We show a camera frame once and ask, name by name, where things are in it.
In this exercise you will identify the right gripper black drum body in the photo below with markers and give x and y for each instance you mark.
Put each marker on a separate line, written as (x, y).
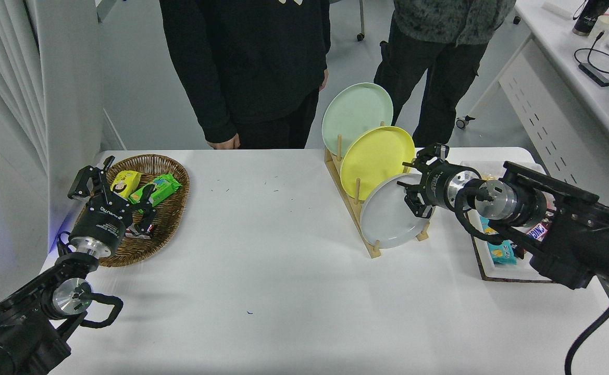
(437, 185)

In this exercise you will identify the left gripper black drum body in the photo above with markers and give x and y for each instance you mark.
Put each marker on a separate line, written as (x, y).
(101, 224)

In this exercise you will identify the grey round plate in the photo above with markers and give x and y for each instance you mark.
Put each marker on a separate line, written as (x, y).
(387, 219)

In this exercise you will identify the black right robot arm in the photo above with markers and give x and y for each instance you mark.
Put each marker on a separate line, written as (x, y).
(585, 229)

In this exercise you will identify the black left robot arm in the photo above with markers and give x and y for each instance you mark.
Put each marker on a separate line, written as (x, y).
(17, 328)

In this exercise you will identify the yellow round plate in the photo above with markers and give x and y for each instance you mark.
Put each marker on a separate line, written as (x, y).
(374, 156)

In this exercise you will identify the wooden plate rack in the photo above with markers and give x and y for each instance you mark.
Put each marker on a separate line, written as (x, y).
(372, 249)

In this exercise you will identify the pale green round plate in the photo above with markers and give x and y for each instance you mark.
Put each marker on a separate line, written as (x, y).
(353, 112)

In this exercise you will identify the person's right hand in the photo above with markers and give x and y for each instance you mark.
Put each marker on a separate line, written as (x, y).
(223, 144)

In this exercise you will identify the person's left hand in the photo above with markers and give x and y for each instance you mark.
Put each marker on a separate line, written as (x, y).
(324, 80)

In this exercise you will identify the green snack pack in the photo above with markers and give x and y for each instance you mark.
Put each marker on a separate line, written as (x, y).
(163, 187)

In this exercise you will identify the brown wicker basket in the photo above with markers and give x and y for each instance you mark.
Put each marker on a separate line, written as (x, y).
(171, 213)

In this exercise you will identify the yellow snack pack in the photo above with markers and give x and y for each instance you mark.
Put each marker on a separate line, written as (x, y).
(126, 182)

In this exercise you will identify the dark wrapped chocolate bar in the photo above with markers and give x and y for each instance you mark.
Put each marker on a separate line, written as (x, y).
(148, 230)

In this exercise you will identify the blue snack pack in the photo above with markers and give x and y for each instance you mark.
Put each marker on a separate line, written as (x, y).
(499, 252)

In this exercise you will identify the person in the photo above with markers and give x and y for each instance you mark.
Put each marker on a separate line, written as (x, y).
(247, 52)
(439, 52)

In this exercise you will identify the white rectangular tray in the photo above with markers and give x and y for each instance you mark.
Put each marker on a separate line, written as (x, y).
(497, 271)

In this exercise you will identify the brown Snickers bar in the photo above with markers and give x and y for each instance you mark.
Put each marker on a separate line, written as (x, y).
(538, 232)

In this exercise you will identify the white office chair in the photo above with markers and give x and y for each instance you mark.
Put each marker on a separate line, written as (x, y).
(360, 37)

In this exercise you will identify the white curtain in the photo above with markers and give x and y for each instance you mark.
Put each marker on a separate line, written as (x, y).
(2, 62)

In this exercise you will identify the white side desk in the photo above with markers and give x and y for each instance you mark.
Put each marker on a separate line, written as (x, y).
(564, 47)

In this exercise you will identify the black adapter hub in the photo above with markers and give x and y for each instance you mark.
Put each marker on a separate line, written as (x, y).
(595, 74)

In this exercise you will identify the black bottle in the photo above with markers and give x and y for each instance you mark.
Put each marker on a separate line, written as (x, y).
(591, 15)

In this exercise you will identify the white cup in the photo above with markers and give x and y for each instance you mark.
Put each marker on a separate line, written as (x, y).
(606, 26)

